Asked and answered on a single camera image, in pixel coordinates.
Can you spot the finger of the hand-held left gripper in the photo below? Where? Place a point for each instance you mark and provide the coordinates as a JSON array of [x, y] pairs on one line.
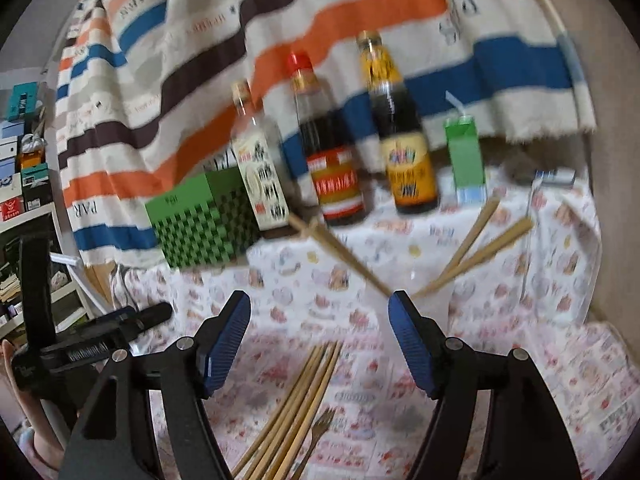
[[152, 317], [122, 316]]

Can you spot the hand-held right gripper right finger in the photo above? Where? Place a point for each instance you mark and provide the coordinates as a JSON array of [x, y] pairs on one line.
[[412, 345]]

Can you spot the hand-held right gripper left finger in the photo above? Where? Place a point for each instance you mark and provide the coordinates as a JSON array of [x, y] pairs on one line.
[[227, 345]]

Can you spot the translucent plastic cup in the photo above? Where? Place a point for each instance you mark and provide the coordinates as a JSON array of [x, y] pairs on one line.
[[411, 280]]

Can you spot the small wooden fork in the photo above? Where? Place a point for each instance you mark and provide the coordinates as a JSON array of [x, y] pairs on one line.
[[322, 422]]

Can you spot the person's left hand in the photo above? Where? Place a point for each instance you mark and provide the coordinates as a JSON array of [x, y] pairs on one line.
[[40, 435]]

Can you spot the white storage shelf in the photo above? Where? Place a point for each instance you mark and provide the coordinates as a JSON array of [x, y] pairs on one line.
[[70, 280]]

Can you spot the white bear print cloth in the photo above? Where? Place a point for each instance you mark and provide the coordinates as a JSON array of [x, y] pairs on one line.
[[280, 280]]

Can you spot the green checkered box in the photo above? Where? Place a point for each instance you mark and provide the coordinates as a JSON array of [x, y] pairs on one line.
[[200, 230]]

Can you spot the stack of storage boxes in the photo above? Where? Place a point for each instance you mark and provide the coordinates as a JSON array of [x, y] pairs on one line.
[[30, 180]]

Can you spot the pink strawberry print cloth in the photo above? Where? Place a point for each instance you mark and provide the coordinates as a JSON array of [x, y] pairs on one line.
[[575, 385]]

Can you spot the cooking wine bottle white label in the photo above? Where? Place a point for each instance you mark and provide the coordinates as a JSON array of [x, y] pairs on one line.
[[260, 180]]

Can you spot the oyster sauce bottle yellow label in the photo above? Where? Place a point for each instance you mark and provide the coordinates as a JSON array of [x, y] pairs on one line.
[[405, 160]]

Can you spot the green drink carton with straw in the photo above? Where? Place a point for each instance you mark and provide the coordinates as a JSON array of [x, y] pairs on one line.
[[465, 160]]

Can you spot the sesame oil bottle red cap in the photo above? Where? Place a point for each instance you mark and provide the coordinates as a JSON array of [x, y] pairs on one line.
[[325, 160]]

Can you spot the brown wooden board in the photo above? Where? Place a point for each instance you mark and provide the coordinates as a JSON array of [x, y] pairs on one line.
[[610, 160]]

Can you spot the striped fabric backdrop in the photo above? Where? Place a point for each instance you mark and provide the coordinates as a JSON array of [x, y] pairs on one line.
[[350, 10]]

